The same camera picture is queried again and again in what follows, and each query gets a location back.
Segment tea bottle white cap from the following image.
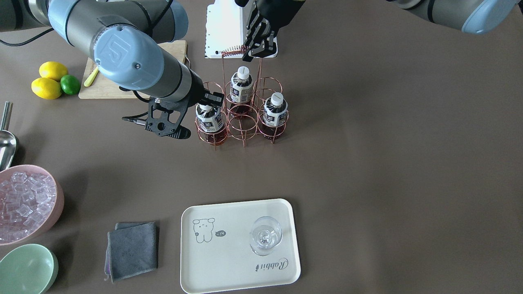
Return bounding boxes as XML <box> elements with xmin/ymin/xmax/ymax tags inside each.
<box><xmin>195</xmin><ymin>104</ymin><xmax>227</xmax><ymax>146</ymax></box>
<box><xmin>230</xmin><ymin>66</ymin><xmax>253</xmax><ymax>119</ymax></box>
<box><xmin>260</xmin><ymin>92</ymin><xmax>288</xmax><ymax>141</ymax></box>

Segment metal ice scoop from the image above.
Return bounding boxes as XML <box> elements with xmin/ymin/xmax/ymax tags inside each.
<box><xmin>0</xmin><ymin>102</ymin><xmax>18</xmax><ymax>171</ymax></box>

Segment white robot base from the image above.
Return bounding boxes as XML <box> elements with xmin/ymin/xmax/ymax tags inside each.
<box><xmin>204</xmin><ymin>0</ymin><xmax>254</xmax><ymax>59</ymax></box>

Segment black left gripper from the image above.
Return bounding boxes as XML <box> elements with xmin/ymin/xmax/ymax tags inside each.
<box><xmin>244</xmin><ymin>0</ymin><xmax>305</xmax><ymax>58</ymax></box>

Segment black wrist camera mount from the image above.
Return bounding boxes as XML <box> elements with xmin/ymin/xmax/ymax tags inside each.
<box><xmin>122</xmin><ymin>96</ymin><xmax>198</xmax><ymax>139</ymax></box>

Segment yellow plastic knife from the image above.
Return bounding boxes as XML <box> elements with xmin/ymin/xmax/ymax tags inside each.
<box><xmin>83</xmin><ymin>67</ymin><xmax>99</xmax><ymax>87</ymax></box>

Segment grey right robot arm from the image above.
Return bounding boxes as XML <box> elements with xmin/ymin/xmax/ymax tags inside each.
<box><xmin>1</xmin><ymin>0</ymin><xmax>224</xmax><ymax>112</ymax></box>

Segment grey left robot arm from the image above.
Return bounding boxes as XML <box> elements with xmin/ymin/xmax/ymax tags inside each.
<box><xmin>241</xmin><ymin>0</ymin><xmax>522</xmax><ymax>62</ymax></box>

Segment cream rabbit tray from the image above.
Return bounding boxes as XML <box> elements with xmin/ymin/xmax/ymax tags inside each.
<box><xmin>181</xmin><ymin>198</ymin><xmax>301</xmax><ymax>294</ymax></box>

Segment green bowl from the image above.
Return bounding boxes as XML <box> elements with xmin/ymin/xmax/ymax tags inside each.
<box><xmin>0</xmin><ymin>244</ymin><xmax>59</xmax><ymax>294</ymax></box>

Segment pink bowl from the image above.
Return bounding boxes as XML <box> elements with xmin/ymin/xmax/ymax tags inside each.
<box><xmin>1</xmin><ymin>165</ymin><xmax>64</xmax><ymax>246</ymax></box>

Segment clear ice cubes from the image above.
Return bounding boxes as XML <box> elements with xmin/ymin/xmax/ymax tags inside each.
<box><xmin>0</xmin><ymin>171</ymin><xmax>57</xmax><ymax>244</ymax></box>

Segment copper wire bottle basket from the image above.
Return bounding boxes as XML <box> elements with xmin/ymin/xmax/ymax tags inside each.
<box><xmin>195</xmin><ymin>60</ymin><xmax>289</xmax><ymax>147</ymax></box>

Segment bamboo cutting board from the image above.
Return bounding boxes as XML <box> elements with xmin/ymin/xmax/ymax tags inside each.
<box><xmin>78</xmin><ymin>40</ymin><xmax>188</xmax><ymax>99</ymax></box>

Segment clear wine glass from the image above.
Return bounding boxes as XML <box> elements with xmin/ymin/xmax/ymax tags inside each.
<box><xmin>250</xmin><ymin>216</ymin><xmax>283</xmax><ymax>256</ymax></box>

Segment green lime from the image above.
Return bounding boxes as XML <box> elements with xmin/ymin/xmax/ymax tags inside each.
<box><xmin>60</xmin><ymin>74</ymin><xmax>81</xmax><ymax>95</ymax></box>

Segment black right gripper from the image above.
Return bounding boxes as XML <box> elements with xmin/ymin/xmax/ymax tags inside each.
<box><xmin>188</xmin><ymin>72</ymin><xmax>225</xmax><ymax>107</ymax></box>

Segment yellow lemon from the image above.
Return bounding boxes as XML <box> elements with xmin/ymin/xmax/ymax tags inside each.
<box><xmin>38</xmin><ymin>61</ymin><xmax>69</xmax><ymax>82</ymax></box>
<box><xmin>31</xmin><ymin>78</ymin><xmax>62</xmax><ymax>99</ymax></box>

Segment grey folded cloth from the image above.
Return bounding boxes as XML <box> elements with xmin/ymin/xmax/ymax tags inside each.
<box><xmin>104</xmin><ymin>222</ymin><xmax>159</xmax><ymax>283</ymax></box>

